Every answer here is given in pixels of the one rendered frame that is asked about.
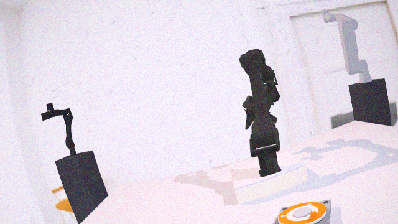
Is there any yellow round plate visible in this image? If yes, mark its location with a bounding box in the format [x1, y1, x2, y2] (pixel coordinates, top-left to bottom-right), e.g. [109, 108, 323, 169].
[278, 202, 326, 224]

